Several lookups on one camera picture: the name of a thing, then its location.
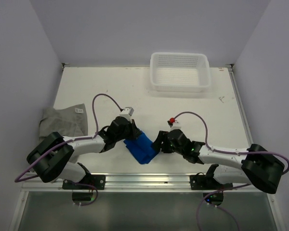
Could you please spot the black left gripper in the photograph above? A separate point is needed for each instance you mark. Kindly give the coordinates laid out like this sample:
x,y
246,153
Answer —
x,y
135,131

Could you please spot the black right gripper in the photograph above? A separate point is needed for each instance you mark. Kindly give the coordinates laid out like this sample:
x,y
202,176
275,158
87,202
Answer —
x,y
156,145

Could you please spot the blue microfiber towel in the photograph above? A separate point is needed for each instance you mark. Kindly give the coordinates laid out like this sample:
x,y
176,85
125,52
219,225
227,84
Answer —
x,y
141,149

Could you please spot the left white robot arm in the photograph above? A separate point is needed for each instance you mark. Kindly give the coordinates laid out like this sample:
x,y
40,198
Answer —
x,y
56,154

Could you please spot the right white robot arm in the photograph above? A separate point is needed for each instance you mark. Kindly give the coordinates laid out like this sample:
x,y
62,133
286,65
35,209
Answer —
x,y
258,168

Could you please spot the grey terry towel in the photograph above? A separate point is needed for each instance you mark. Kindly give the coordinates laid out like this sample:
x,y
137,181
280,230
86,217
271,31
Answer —
x,y
71,121

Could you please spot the white perforated plastic basket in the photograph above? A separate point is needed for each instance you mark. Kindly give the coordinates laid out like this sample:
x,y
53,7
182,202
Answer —
x,y
180,72

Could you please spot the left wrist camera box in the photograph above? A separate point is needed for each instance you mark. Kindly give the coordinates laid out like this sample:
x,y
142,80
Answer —
x,y
127,113

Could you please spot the aluminium mounting rail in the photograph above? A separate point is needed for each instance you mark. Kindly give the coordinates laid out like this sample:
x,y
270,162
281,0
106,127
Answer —
x,y
106,182

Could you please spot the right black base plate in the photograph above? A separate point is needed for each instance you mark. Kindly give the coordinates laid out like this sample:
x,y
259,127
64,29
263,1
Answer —
x,y
200,181

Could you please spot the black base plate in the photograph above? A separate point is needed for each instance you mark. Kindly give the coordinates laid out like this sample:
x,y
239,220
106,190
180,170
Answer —
x,y
85,183
200,181

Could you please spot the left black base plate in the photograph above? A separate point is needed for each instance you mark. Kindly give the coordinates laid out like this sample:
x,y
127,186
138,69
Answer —
x,y
85,183

